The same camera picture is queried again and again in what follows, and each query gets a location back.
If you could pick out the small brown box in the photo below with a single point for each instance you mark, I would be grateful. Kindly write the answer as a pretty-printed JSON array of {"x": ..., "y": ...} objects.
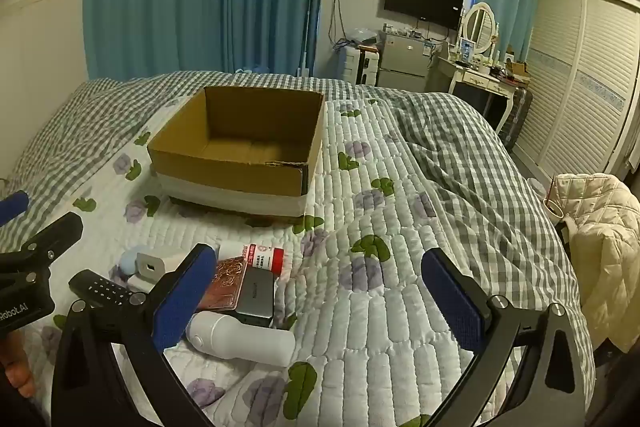
[{"x": 517, "y": 69}]

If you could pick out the white charger adapter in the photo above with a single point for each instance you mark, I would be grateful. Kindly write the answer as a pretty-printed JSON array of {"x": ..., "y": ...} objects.
[{"x": 156, "y": 265}]

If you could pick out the white dressing table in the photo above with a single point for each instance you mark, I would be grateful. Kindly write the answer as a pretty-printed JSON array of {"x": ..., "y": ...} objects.
[{"x": 475, "y": 79}]

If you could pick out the white bottle with red label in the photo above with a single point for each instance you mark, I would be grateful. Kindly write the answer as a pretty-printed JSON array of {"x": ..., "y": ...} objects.
[{"x": 235, "y": 253}]

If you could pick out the light blue round object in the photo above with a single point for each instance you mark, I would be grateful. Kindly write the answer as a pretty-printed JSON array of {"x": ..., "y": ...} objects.
[{"x": 127, "y": 259}]

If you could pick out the white oval mirror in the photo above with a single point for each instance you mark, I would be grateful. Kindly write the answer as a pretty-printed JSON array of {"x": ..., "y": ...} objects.
[{"x": 477, "y": 27}]

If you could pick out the small picture frame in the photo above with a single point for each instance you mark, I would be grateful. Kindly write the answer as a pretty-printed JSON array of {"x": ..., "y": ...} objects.
[{"x": 467, "y": 52}]

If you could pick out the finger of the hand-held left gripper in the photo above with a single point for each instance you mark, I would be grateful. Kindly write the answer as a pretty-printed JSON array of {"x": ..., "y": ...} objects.
[
  {"x": 12, "y": 207},
  {"x": 55, "y": 234}
]

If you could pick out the grey checked blanket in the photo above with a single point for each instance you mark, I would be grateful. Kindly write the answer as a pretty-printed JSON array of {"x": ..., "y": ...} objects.
[{"x": 475, "y": 157}]

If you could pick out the white drawer unit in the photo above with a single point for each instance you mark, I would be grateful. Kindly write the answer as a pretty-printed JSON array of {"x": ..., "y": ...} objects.
[{"x": 350, "y": 64}]

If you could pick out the open cardboard box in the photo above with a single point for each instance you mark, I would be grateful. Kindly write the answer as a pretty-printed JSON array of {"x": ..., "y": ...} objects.
[{"x": 250, "y": 119}]

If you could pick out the black remote control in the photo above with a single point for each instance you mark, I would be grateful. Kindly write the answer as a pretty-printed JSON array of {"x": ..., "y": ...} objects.
[{"x": 100, "y": 289}]

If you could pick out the white cylindrical bottle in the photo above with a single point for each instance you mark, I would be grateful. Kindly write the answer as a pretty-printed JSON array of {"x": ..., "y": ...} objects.
[{"x": 240, "y": 338}]

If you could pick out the person's left hand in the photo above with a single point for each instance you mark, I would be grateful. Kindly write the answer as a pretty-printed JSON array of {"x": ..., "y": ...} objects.
[{"x": 17, "y": 369}]

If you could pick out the grey small fridge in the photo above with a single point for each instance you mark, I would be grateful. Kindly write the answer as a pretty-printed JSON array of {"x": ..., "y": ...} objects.
[{"x": 402, "y": 62}]

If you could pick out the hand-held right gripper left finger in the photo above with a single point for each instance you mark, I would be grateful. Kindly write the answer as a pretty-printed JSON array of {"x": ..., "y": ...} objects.
[{"x": 182, "y": 302}]

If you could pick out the cream quilted jacket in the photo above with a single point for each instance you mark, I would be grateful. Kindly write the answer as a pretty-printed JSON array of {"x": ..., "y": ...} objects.
[{"x": 607, "y": 257}]

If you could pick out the white louvred wardrobe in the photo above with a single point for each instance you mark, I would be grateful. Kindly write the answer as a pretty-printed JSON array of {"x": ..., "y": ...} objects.
[{"x": 585, "y": 82}]

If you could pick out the dark plaid suitcase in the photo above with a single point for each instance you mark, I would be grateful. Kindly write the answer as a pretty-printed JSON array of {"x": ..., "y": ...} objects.
[{"x": 517, "y": 117}]

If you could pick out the copper patterned packet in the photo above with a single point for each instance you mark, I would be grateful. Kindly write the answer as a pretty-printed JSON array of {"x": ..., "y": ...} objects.
[{"x": 225, "y": 288}]

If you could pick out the white pole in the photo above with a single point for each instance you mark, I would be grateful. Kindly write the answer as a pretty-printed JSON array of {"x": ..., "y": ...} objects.
[{"x": 306, "y": 32}]

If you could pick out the grey power bank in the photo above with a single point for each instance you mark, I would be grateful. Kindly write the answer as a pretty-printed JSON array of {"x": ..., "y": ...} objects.
[{"x": 256, "y": 298}]

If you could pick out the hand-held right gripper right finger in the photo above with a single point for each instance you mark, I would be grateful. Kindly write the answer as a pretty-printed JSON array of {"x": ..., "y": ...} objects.
[{"x": 452, "y": 302}]

